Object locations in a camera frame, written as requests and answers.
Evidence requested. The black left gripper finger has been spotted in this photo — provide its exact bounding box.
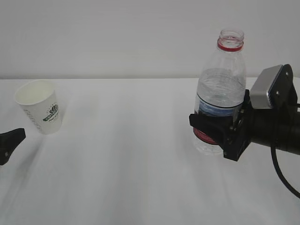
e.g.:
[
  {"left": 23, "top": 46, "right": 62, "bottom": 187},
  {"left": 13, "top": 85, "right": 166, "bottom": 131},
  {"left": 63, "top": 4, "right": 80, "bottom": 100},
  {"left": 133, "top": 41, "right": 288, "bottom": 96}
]
[{"left": 0, "top": 128, "right": 25, "bottom": 166}]

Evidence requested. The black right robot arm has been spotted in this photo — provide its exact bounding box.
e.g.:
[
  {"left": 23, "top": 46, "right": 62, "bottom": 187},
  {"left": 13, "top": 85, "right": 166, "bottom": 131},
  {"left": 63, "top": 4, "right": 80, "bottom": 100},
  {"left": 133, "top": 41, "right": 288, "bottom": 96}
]
[{"left": 189, "top": 64, "right": 300, "bottom": 161}]

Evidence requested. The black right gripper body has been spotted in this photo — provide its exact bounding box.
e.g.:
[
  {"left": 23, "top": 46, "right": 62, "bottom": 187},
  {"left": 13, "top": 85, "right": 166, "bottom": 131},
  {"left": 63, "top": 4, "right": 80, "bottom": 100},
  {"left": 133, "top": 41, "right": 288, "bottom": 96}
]
[{"left": 224, "top": 64, "right": 300, "bottom": 161}]

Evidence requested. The clear plastic water bottle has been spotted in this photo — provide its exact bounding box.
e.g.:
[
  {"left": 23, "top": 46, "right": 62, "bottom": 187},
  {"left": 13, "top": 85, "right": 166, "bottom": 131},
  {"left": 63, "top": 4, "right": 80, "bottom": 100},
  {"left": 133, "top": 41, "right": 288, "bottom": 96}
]
[{"left": 192, "top": 28, "right": 247, "bottom": 155}]

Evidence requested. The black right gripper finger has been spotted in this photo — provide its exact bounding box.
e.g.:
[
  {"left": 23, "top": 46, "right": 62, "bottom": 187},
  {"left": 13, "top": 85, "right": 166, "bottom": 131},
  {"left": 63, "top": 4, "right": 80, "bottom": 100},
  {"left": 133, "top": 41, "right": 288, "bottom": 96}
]
[{"left": 189, "top": 114, "right": 233, "bottom": 145}]

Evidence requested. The white paper cup green logo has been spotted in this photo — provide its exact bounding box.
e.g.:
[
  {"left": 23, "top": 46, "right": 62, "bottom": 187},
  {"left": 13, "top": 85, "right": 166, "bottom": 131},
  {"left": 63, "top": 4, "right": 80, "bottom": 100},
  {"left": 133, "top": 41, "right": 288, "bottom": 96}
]
[{"left": 15, "top": 80, "right": 62, "bottom": 135}]

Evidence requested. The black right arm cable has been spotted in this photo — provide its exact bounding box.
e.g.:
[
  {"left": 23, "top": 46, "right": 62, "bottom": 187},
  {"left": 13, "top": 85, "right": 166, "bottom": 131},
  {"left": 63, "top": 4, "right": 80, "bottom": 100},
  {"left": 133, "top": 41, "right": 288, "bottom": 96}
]
[{"left": 270, "top": 140, "right": 300, "bottom": 199}]

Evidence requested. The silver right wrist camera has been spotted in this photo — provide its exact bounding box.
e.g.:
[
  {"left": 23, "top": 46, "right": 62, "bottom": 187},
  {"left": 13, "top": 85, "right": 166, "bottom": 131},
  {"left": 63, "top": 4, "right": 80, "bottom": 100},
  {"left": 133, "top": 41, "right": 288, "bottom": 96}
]
[{"left": 249, "top": 65, "right": 283, "bottom": 110}]

